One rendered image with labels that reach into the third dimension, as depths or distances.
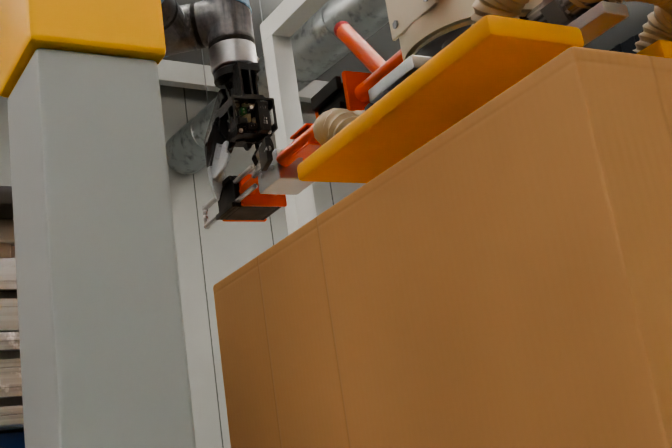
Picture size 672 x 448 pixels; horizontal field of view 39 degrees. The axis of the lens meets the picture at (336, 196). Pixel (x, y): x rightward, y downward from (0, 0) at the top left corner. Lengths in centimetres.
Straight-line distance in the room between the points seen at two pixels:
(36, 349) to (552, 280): 31
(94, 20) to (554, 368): 34
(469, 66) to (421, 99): 7
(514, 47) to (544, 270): 23
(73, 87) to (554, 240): 30
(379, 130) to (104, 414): 53
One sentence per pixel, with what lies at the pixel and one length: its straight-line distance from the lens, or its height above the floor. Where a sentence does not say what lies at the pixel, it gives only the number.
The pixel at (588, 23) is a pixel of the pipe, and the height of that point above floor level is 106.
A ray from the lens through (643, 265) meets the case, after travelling 56.
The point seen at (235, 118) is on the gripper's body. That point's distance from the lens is 143.
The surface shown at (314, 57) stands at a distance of 967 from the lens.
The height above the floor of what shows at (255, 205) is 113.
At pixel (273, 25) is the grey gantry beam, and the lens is 528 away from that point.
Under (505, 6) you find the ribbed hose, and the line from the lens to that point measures 80.
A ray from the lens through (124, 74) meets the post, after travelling 47.
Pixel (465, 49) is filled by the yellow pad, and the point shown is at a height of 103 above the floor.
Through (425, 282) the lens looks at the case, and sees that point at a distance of 70.
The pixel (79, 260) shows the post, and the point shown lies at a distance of 43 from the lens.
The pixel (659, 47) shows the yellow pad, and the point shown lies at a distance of 88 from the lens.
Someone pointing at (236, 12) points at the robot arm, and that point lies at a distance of 153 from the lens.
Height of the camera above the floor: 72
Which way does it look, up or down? 17 degrees up
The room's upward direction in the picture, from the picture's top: 9 degrees counter-clockwise
